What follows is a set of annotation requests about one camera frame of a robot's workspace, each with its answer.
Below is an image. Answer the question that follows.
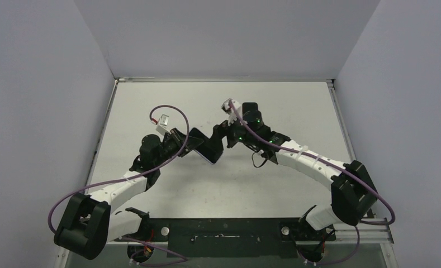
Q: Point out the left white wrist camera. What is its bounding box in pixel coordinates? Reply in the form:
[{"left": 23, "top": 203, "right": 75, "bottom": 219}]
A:
[{"left": 156, "top": 114, "right": 170, "bottom": 136}]

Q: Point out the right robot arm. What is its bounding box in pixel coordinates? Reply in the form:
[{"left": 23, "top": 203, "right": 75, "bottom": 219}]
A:
[{"left": 204, "top": 99, "right": 378, "bottom": 240}]

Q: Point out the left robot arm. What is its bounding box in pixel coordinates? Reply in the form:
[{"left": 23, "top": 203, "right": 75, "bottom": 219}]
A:
[{"left": 54, "top": 128, "right": 206, "bottom": 260}]

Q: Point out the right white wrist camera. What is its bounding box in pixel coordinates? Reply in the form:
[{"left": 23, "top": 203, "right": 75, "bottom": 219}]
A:
[{"left": 221, "top": 99, "right": 241, "bottom": 126}]

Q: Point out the aluminium frame rail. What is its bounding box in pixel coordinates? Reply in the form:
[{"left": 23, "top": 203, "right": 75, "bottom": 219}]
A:
[{"left": 55, "top": 218, "right": 398, "bottom": 267}]

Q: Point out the black phone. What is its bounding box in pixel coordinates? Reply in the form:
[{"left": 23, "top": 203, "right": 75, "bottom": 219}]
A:
[{"left": 194, "top": 138, "right": 209, "bottom": 151}]

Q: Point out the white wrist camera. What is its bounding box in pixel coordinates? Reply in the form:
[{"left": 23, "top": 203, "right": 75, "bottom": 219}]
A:
[
  {"left": 156, "top": 114, "right": 170, "bottom": 136},
  {"left": 221, "top": 99, "right": 241, "bottom": 126}
]

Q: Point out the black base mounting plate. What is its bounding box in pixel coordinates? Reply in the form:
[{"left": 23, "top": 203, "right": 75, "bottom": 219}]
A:
[{"left": 129, "top": 218, "right": 336, "bottom": 259}]

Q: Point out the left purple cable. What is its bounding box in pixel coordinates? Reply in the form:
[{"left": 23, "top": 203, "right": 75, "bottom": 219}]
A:
[{"left": 48, "top": 105, "right": 191, "bottom": 267}]

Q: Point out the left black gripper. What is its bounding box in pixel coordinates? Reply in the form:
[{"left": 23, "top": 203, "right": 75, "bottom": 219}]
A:
[{"left": 154, "top": 128, "right": 203, "bottom": 167}]

